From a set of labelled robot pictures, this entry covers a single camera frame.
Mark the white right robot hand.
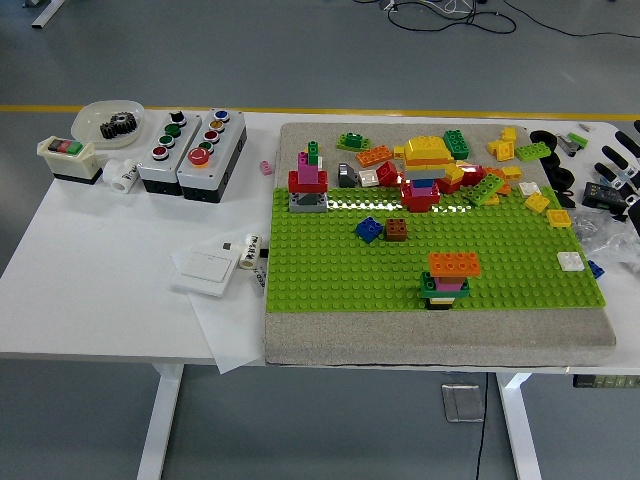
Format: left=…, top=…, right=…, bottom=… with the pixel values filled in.
left=594, top=119, right=640, bottom=204

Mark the lime green long brick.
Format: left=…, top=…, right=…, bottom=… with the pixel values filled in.
left=464, top=174, right=507, bottom=208

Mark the orange long brick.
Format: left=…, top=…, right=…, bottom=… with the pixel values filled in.
left=428, top=251, right=483, bottom=278
left=355, top=144, right=395, bottom=168

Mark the red brick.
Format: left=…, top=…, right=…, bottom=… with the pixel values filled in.
left=287, top=169, right=330, bottom=195
left=375, top=160, right=400, bottom=188
left=438, top=165, right=487, bottom=195
left=399, top=180, right=442, bottom=214

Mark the dark green brick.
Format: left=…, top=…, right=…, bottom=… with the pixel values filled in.
left=419, top=272, right=473, bottom=300
left=442, top=128, right=472, bottom=161

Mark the orange flat brick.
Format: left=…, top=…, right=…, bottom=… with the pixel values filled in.
left=405, top=156, right=451, bottom=170

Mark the grey flat brick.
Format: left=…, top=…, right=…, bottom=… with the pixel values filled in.
left=404, top=167, right=448, bottom=181

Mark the yellow domed brick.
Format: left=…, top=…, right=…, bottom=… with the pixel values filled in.
left=403, top=135, right=457, bottom=160

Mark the blue square brick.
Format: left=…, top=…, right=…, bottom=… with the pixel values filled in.
left=354, top=216, right=385, bottom=245

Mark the dark grey slope brick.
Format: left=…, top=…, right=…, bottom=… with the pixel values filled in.
left=337, top=163, right=361, bottom=189

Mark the pink tall brick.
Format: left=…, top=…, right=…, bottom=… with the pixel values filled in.
left=297, top=150, right=322, bottom=186

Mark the grey arch brick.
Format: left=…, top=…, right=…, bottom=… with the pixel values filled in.
left=288, top=190, right=329, bottom=215

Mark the black display module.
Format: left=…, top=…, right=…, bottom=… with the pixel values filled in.
left=580, top=180, right=629, bottom=212

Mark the grey and green small tool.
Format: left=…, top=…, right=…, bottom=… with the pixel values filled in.
left=555, top=130, right=590, bottom=157

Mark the clear plastic bag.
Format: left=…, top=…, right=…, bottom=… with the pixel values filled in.
left=569, top=207, right=640, bottom=276

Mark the table control panel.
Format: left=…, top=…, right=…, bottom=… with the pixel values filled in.
left=571, top=374, right=640, bottom=389

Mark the white table leg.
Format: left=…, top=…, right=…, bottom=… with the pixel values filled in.
left=496, top=371, right=544, bottom=480
left=135, top=363, right=184, bottom=480

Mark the metal floor plate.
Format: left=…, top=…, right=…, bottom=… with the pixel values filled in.
left=440, top=383, right=486, bottom=424

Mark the green studded baseplate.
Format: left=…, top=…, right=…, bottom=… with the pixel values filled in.
left=265, top=185, right=608, bottom=312

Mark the grey-brown mat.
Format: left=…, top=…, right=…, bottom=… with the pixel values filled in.
left=263, top=122, right=617, bottom=369

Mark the white labelled tube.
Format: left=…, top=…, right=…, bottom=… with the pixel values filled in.
left=238, top=231, right=264, bottom=272

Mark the grey five-button box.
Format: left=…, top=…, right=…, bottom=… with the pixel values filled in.
left=176, top=108, right=248, bottom=205

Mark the white paper sheet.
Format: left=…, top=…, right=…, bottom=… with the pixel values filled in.
left=169, top=238, right=267, bottom=374

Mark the grey four-button box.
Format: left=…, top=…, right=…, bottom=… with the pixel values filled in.
left=136, top=109, right=202, bottom=197

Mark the white pipe fitting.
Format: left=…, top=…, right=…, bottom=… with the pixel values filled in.
left=101, top=158, right=141, bottom=194

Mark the black metal gear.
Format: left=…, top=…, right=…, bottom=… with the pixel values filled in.
left=99, top=111, right=139, bottom=141

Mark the white plastic bowl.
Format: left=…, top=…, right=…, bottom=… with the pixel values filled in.
left=70, top=99, right=148, bottom=150

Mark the grey furniture foot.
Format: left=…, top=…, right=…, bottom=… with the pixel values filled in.
left=30, top=0, right=67, bottom=29

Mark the looped black floor cable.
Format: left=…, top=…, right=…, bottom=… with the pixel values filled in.
left=387, top=0, right=518, bottom=35

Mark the white floor cable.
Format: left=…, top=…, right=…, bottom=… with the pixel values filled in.
left=439, top=0, right=477, bottom=17

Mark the black hanging cable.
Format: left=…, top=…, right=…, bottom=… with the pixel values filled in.
left=471, top=372, right=489, bottom=480

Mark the white wall switch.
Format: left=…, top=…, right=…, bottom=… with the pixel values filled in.
left=170, top=238, right=242, bottom=300

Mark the cream switch box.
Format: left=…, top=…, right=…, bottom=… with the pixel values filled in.
left=36, top=135, right=104, bottom=186

